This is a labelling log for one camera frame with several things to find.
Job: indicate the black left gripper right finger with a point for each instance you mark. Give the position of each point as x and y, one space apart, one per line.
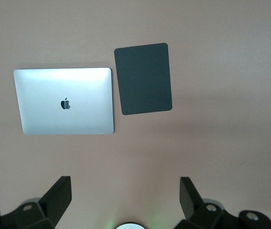
190 202

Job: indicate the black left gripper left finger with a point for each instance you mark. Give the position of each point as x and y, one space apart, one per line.
56 200

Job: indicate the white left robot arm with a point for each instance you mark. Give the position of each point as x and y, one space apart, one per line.
130 226

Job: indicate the brown table cover cloth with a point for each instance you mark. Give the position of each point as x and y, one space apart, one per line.
209 148

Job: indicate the black rectangular mouse pad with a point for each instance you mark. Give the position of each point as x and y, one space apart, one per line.
143 78

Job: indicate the silver closed laptop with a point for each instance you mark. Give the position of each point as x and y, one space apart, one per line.
64 95

